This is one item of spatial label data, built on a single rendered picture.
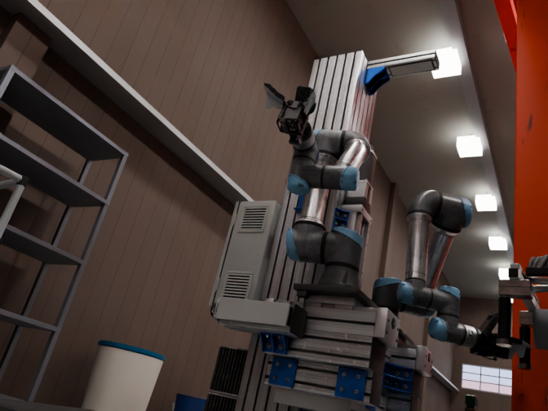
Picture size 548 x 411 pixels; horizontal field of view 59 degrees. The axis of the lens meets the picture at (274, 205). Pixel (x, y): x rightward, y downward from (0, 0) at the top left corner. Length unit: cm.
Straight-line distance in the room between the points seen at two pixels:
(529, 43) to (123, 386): 372
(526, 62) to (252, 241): 177
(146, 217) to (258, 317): 382
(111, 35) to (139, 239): 203
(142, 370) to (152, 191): 191
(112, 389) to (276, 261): 266
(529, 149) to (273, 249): 135
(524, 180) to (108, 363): 337
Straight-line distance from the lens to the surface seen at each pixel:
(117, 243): 500
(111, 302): 501
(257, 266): 195
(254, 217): 205
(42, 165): 380
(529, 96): 283
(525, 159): 262
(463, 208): 202
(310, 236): 169
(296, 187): 151
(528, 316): 202
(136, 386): 441
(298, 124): 140
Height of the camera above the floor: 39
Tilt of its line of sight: 24 degrees up
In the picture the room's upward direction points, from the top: 13 degrees clockwise
